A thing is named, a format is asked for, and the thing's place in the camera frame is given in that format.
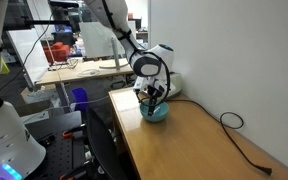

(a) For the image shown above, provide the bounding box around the orange black bar clamp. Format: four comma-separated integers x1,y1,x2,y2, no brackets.
58,161,92,180
61,124,87,140

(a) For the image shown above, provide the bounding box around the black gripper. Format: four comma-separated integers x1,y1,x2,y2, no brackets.
145,76,168,116

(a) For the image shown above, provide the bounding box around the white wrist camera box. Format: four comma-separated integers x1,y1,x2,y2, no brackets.
132,77,149,94

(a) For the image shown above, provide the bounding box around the cream toaster appliance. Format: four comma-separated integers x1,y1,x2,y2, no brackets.
165,71,184,100

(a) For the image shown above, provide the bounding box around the teal bowl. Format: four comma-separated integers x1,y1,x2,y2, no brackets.
139,100,170,123

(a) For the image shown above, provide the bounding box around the blue plastic bin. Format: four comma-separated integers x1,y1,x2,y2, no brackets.
70,87,89,113

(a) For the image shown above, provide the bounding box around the dark grey robot stand platform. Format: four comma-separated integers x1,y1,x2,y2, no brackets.
23,109,85,180

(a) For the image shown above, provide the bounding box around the black office chair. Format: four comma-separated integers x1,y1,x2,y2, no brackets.
85,107,129,180

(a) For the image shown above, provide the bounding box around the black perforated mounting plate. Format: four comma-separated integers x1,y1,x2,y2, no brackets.
25,132,89,180

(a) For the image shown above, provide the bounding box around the wooden background desk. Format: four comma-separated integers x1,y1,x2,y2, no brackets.
34,58,135,87

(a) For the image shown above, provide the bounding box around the white board panel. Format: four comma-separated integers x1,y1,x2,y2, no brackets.
6,28,51,85

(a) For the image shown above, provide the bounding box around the red container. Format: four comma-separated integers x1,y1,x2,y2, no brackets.
42,41,71,65

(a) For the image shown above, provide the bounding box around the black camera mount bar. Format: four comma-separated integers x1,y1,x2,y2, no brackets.
3,0,82,33

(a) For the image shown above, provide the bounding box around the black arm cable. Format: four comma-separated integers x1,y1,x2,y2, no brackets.
100,0,171,108

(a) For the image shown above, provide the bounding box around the yellow green object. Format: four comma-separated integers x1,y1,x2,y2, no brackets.
0,56,11,75

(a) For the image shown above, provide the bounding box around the black power cable with plug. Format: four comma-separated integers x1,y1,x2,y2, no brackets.
167,98,274,177

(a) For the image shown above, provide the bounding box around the white coiled cable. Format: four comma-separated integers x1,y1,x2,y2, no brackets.
76,68,102,78

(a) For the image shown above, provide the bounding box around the cardboard box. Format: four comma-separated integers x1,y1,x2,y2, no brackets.
19,83,64,117

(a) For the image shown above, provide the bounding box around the blue white marker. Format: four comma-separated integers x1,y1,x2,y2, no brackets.
146,106,160,117

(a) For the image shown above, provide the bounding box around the grey computer monitor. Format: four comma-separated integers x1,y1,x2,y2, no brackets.
78,21,129,70

